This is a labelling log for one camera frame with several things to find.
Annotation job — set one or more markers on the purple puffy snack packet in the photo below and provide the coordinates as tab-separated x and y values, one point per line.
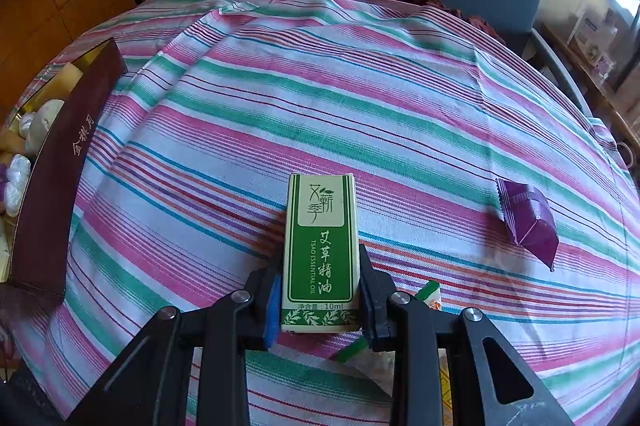
527	218

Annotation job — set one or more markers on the yellow and green snack packet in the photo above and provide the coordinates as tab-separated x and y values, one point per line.
431	292

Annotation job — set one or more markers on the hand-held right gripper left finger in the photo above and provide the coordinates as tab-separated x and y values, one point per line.
273	308

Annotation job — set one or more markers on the green and white small box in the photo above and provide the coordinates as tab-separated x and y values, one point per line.
320	256

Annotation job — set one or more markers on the white and purple cardboard box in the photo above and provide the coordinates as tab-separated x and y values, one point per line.
592	31

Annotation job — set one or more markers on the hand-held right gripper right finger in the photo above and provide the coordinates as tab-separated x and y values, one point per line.
365	301

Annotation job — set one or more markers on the white wrapped ball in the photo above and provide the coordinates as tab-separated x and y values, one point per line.
27	124
20	169

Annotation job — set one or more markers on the small purple box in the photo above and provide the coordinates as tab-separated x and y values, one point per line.
605	65

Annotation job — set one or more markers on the striped bed sheet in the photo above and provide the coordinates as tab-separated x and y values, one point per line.
350	106

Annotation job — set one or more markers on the maroon gift box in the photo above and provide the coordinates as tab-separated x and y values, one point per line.
55	186

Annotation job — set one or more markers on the wooden table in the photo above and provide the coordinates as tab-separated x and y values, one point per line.
590	91

